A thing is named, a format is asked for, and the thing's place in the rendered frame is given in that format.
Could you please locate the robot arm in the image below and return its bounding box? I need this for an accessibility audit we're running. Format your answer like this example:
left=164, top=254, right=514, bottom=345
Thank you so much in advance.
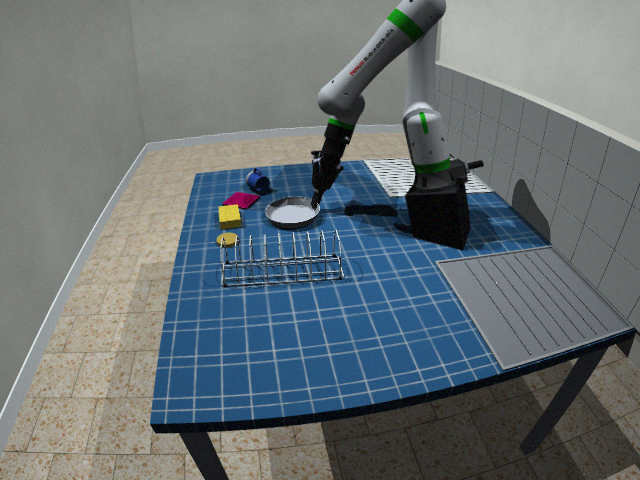
left=317, top=0, right=484, bottom=193

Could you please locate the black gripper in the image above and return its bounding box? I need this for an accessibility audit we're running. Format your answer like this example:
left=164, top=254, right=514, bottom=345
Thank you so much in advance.
left=310, top=138, right=346, bottom=208

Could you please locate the white ribbed draining mat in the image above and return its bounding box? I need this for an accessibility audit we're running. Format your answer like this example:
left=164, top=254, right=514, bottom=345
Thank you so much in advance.
left=363, top=158, right=494, bottom=198

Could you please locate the silver wire dish rack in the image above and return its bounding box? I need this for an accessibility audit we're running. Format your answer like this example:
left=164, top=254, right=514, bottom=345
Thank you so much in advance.
left=220, top=230, right=344, bottom=287

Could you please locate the blue mug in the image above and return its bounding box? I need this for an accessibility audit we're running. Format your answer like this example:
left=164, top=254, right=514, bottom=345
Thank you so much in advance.
left=246, top=167, right=270, bottom=193

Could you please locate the white tiled backsplash wall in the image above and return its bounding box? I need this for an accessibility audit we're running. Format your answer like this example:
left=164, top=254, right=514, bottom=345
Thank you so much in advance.
left=435, top=61, right=640, bottom=372

